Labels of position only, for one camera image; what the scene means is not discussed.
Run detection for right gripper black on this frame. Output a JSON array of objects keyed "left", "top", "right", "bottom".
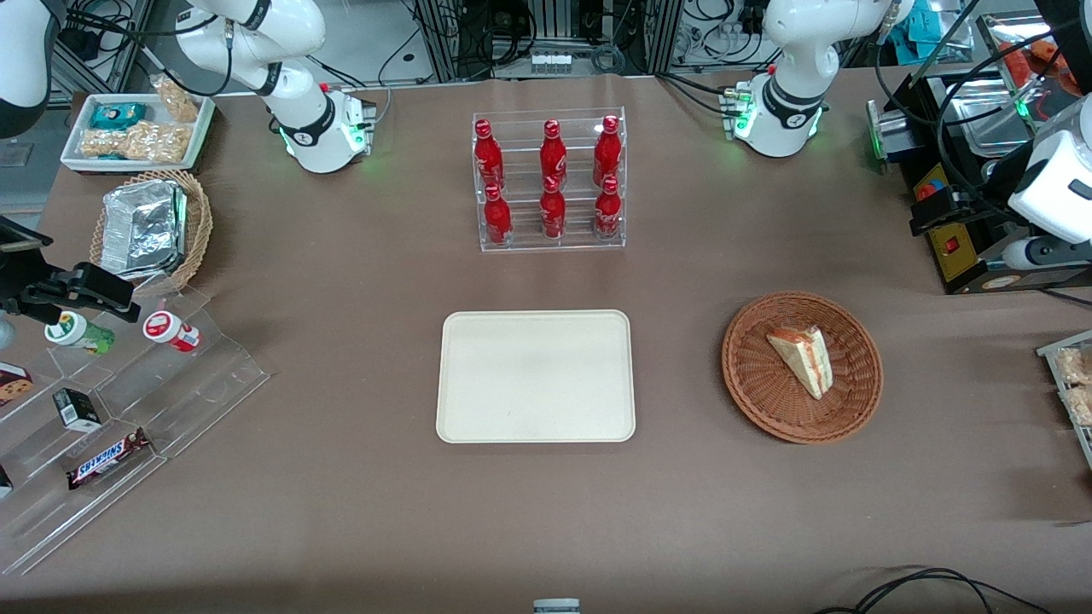
[{"left": 0, "top": 217, "right": 142, "bottom": 323}]

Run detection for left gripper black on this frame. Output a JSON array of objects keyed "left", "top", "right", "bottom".
[{"left": 909, "top": 145, "right": 1037, "bottom": 237}]

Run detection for triangular sandwich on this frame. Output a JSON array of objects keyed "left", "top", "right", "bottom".
[{"left": 765, "top": 324, "right": 833, "bottom": 402}]

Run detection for shiny metal tray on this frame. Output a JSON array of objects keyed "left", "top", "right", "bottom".
[{"left": 943, "top": 77, "right": 1037, "bottom": 159}]

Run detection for oval light wicker basket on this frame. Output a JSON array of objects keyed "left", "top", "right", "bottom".
[{"left": 90, "top": 169, "right": 214, "bottom": 295}]

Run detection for white rectangular snack tray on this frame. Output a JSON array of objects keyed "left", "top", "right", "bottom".
[{"left": 61, "top": 92, "right": 216, "bottom": 174}]

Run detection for white tray with snacks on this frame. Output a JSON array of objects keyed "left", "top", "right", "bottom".
[{"left": 1037, "top": 331, "right": 1092, "bottom": 470}]

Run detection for round brown wicker basket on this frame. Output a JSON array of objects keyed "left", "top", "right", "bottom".
[{"left": 721, "top": 292, "right": 884, "bottom": 445}]

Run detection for cream plastic serving tray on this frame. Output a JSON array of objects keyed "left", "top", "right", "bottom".
[{"left": 435, "top": 309, "right": 637, "bottom": 445}]

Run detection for green label white-cap jar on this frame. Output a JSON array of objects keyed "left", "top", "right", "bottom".
[{"left": 44, "top": 311, "right": 116, "bottom": 356}]

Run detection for metal cylinder green light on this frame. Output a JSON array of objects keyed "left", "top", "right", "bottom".
[{"left": 866, "top": 101, "right": 918, "bottom": 165}]

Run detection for aluminium foil container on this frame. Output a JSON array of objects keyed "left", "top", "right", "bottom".
[{"left": 101, "top": 179, "right": 189, "bottom": 281}]

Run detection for red label white-cap jar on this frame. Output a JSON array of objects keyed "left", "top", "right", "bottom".
[{"left": 142, "top": 310, "right": 201, "bottom": 353}]

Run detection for cookie print snack box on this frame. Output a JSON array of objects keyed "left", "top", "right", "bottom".
[{"left": 0, "top": 362, "right": 35, "bottom": 408}]

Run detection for small black carton box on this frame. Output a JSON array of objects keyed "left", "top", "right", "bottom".
[{"left": 53, "top": 388, "right": 103, "bottom": 432}]

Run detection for clear acrylic stepped stand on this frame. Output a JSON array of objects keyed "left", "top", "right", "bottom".
[{"left": 0, "top": 286, "right": 271, "bottom": 576}]

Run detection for peanut brittle snack bag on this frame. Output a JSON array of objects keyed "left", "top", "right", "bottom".
[
  {"left": 81, "top": 121, "right": 189, "bottom": 163},
  {"left": 152, "top": 75, "right": 199, "bottom": 122}
]

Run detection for Snickers chocolate bar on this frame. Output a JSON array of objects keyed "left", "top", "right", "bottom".
[{"left": 67, "top": 428, "right": 153, "bottom": 491}]

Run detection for orange snack packets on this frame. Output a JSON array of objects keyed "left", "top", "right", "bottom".
[{"left": 994, "top": 34, "right": 1067, "bottom": 95}]

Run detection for teal snack packet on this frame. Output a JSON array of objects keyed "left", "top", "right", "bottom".
[{"left": 90, "top": 102, "right": 148, "bottom": 130}]

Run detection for teal plastic bag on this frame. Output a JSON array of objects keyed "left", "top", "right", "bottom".
[{"left": 883, "top": 0, "right": 939, "bottom": 43}]

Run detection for red soda bottle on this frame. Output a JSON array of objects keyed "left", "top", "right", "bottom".
[
  {"left": 595, "top": 175, "right": 623, "bottom": 240},
  {"left": 539, "top": 119, "right": 568, "bottom": 190},
  {"left": 473, "top": 119, "right": 506, "bottom": 190},
  {"left": 593, "top": 115, "right": 622, "bottom": 187},
  {"left": 539, "top": 175, "right": 566, "bottom": 241},
  {"left": 484, "top": 183, "right": 514, "bottom": 248}
]

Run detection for clear acrylic bottle rack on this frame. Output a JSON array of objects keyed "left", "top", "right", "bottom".
[{"left": 472, "top": 107, "right": 628, "bottom": 253}]

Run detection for yellow panel red switch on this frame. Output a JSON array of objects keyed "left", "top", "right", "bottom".
[{"left": 934, "top": 223, "right": 979, "bottom": 282}]

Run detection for black floor cable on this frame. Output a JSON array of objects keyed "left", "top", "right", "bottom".
[{"left": 815, "top": 567, "right": 1054, "bottom": 614}]

